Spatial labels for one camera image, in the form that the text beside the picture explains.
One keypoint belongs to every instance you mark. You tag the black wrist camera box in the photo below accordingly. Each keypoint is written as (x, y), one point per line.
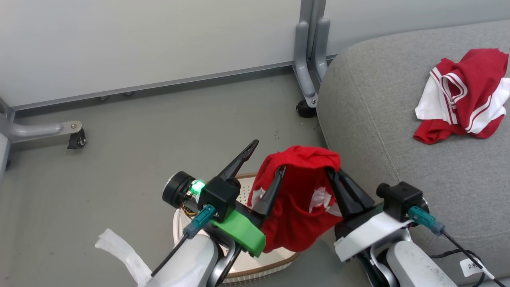
(219, 195)
(402, 199)

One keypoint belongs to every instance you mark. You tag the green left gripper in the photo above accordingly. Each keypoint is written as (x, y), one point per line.
(243, 233)

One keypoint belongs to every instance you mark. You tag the grey partition base rail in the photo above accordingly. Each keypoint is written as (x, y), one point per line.
(159, 85)

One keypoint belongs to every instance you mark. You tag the black caster wheel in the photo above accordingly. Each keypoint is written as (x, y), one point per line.
(306, 111)
(76, 140)

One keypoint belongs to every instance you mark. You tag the grey left frame leg caster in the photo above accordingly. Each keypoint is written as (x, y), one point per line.
(40, 129)

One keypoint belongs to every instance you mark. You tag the red white striped garment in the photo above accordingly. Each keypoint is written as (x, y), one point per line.
(482, 67)

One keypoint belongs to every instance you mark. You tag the grey partition foot with caster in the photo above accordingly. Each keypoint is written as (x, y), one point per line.
(301, 59)

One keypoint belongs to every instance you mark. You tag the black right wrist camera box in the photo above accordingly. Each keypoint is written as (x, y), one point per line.
(402, 199)

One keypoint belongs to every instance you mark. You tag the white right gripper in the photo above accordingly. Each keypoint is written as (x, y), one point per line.
(366, 235)

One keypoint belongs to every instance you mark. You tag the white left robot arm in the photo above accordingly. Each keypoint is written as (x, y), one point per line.
(187, 259)

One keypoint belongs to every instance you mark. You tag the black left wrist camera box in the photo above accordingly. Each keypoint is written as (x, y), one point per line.
(219, 195)

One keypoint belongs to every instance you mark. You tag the red garment with white patches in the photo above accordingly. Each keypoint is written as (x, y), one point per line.
(295, 223)

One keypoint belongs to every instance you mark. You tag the grey fabric sofa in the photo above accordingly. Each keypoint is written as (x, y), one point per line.
(378, 119)

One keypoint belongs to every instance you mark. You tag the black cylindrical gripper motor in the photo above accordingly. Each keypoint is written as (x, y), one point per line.
(177, 189)

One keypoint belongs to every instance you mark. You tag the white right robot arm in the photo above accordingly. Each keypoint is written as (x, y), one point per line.
(414, 267)

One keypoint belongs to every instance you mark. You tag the white perforated laundry basket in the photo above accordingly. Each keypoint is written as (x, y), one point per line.
(244, 191)

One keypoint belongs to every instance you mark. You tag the small grey levelling foot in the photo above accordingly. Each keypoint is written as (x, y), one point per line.
(128, 94)

